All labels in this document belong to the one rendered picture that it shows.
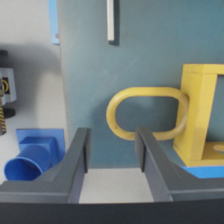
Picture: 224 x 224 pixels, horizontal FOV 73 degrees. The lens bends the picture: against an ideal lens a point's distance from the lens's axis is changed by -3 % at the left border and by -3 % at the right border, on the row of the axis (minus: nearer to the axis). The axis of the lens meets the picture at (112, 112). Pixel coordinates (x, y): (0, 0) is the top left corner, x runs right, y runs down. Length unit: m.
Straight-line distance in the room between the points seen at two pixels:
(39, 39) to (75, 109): 1.20
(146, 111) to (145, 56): 0.09
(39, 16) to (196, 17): 1.29
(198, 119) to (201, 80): 0.05
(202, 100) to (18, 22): 1.44
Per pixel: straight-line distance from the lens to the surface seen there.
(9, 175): 1.47
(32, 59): 1.46
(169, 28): 0.28
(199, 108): 0.24
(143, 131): 0.15
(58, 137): 1.53
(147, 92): 0.23
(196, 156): 0.27
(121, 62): 0.26
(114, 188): 1.82
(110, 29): 0.23
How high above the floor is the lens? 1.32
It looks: 73 degrees down
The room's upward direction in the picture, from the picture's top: 176 degrees clockwise
